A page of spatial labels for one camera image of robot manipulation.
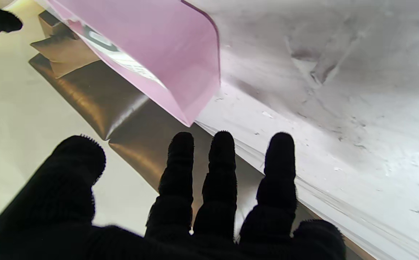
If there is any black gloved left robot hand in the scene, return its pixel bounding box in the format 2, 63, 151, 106
0, 131, 346, 260

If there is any clear tissue pack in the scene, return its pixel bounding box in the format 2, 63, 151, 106
69, 20, 167, 89

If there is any pink tissue box cover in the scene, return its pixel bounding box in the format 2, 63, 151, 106
45, 0, 221, 127

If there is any brown leather sofa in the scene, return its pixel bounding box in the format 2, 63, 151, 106
29, 11, 376, 260

